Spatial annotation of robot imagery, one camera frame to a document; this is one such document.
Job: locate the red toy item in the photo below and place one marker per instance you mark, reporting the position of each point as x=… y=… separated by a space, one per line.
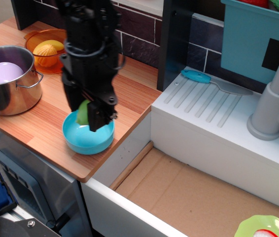
x=258 y=3

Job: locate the stainless steel pot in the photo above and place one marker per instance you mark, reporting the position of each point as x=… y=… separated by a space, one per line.
x=20 y=87

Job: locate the orange transparent bowl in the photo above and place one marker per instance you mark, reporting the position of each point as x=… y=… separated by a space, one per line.
x=36 y=37

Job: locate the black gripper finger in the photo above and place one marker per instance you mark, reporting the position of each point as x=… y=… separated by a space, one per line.
x=72 y=91
x=100 y=114

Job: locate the red white toy food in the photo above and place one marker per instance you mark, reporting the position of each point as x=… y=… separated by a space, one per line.
x=264 y=233

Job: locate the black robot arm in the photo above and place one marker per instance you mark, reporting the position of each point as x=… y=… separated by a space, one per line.
x=89 y=23

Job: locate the blue plastic bowl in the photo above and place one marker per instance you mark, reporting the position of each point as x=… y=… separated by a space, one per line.
x=84 y=141

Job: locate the white toy sink unit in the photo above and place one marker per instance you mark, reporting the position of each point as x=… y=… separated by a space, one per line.
x=189 y=168

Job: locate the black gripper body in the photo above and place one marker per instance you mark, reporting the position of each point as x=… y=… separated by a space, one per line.
x=93 y=70

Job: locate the yellow toy banana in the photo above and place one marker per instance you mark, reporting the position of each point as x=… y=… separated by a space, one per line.
x=56 y=44

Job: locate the green toy pear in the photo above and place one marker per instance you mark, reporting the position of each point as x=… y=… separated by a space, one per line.
x=82 y=113

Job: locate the green plastic plate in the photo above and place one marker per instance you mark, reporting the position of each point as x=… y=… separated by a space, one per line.
x=249 y=226

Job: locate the black metal base plate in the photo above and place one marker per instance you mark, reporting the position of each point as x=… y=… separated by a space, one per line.
x=24 y=228

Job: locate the toy oven door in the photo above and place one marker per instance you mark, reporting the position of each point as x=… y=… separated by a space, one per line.
x=49 y=195

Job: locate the lilac plastic cup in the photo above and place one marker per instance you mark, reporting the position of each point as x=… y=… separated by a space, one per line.
x=9 y=72

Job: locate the blue handled toy knife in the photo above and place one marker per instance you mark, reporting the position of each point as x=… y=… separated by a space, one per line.
x=222 y=85

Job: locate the orange toy corn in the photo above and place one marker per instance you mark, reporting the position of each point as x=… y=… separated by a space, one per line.
x=45 y=56

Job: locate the teal storage box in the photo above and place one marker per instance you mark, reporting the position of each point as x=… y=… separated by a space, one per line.
x=250 y=41

